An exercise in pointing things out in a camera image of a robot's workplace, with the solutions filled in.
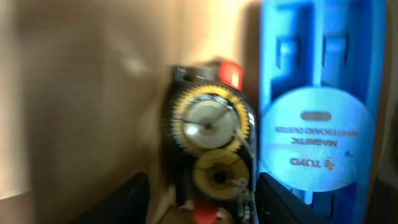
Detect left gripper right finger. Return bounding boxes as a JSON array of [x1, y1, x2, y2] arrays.
[[255, 172, 331, 224]]

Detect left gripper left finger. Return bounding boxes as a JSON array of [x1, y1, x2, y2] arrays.
[[70, 172, 150, 224]]

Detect blue magnetic whiteboard duster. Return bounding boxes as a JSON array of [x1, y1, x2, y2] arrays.
[[258, 0, 387, 223]]

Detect open cardboard box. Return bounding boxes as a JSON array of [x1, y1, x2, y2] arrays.
[[1, 0, 397, 223]]

